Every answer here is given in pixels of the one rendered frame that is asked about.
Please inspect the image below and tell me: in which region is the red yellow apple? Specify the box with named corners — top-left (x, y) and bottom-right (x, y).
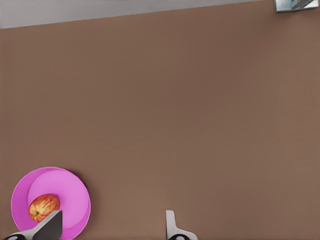
top-left (28, 193), bottom-right (61, 223)

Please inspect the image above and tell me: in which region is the pink plate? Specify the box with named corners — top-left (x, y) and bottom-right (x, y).
top-left (10, 166), bottom-right (92, 240)

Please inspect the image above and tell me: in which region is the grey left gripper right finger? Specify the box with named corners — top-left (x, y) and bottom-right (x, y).
top-left (165, 209), bottom-right (199, 240)

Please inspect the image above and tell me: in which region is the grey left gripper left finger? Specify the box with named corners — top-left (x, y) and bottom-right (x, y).
top-left (1, 209), bottom-right (63, 240)

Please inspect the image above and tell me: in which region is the silver frame post foot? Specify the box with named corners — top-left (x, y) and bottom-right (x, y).
top-left (273, 0), bottom-right (320, 13)

